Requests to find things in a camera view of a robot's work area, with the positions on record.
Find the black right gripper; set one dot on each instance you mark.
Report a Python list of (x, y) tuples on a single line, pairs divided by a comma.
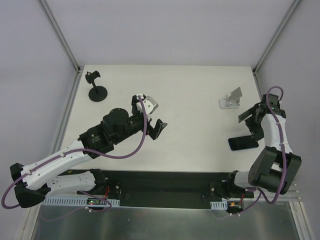
[(253, 121)]

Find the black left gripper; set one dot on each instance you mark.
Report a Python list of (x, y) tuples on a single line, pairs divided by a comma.
[(146, 119)]

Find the white folding phone stand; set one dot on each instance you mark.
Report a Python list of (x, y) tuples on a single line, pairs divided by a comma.
[(231, 101)]

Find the blue smartphone black screen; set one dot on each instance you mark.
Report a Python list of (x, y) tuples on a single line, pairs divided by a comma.
[(242, 143)]

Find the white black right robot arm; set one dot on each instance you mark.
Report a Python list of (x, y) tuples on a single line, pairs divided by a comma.
[(276, 166)]

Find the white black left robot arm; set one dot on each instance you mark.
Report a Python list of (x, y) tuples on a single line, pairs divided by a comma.
[(36, 182)]

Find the black round-base phone holder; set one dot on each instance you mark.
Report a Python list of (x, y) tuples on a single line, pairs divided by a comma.
[(97, 93)]

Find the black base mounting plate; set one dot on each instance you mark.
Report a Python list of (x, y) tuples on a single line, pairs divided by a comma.
[(166, 189)]

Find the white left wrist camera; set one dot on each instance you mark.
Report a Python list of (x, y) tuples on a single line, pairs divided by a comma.
[(150, 105)]

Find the aluminium rail right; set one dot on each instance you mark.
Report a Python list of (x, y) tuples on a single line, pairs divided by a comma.
[(292, 195)]

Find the right white cable duct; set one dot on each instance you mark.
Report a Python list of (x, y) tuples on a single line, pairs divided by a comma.
[(219, 205)]

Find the white cable duct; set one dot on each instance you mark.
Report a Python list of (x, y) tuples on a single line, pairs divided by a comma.
[(69, 201), (219, 205)]

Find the left white cable duct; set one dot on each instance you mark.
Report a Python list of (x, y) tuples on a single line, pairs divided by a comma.
[(69, 201)]

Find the right aluminium frame post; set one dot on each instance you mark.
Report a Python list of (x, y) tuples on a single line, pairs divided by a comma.
[(276, 35)]

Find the aluminium frame post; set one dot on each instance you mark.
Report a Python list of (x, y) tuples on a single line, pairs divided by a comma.
[(59, 34), (276, 35)]

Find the left aluminium frame post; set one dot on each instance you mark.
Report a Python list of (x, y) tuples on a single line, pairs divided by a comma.
[(59, 34)]

